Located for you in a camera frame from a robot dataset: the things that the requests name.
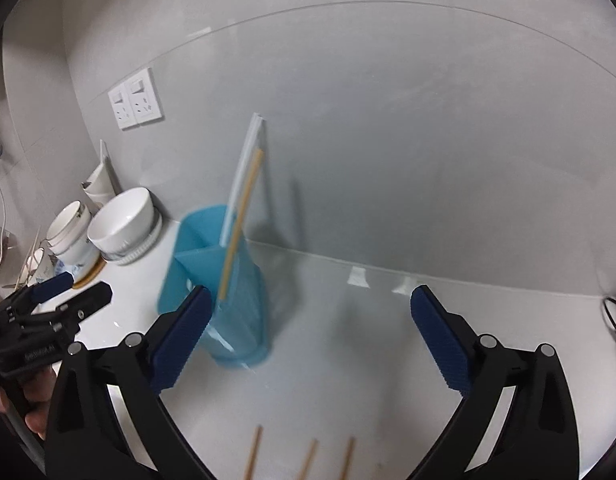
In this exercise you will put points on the wooden coaster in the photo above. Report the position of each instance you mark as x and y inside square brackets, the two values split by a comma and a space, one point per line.
[90, 277]

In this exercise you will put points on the blue plastic utensil holder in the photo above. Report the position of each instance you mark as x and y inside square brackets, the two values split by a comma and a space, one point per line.
[237, 320]

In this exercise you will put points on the white wall socket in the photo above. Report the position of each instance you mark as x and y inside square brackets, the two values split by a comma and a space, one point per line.
[145, 96]
[121, 107]

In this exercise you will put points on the blue patterned bowl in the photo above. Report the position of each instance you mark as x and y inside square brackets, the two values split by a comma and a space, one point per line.
[82, 262]

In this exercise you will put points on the wooden chopstick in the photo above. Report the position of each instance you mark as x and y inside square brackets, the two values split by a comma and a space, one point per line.
[308, 460]
[240, 225]
[347, 460]
[253, 452]

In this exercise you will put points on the white ribbed plate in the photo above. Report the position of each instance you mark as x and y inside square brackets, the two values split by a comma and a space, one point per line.
[147, 245]

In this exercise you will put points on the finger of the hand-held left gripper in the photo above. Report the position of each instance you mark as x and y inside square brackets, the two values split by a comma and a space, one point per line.
[52, 285]
[82, 305]

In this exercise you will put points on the white ceramic bowl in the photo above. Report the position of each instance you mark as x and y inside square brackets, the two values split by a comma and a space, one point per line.
[125, 220]

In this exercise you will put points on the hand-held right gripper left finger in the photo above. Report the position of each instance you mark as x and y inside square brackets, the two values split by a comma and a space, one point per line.
[182, 340]

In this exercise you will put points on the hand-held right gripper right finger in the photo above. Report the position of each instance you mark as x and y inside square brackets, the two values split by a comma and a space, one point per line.
[440, 340]

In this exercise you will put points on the person's left hand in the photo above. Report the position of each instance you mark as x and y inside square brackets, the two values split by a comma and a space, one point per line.
[37, 402]

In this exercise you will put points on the stacked small bowls on saucer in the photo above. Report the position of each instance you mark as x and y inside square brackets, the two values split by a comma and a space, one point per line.
[70, 232]

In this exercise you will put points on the white ceramic spoon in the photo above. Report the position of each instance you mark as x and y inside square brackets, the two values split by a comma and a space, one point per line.
[101, 180]

